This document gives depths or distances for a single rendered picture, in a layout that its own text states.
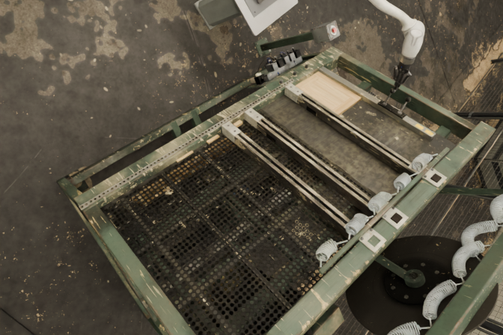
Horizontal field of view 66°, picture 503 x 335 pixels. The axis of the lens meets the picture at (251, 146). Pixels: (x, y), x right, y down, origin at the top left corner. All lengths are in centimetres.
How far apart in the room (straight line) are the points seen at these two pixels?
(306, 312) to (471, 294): 87
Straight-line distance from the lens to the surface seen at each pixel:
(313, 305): 186
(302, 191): 218
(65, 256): 330
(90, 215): 225
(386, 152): 247
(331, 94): 286
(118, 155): 303
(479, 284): 235
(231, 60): 363
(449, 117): 290
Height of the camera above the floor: 310
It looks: 56 degrees down
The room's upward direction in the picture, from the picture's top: 98 degrees clockwise
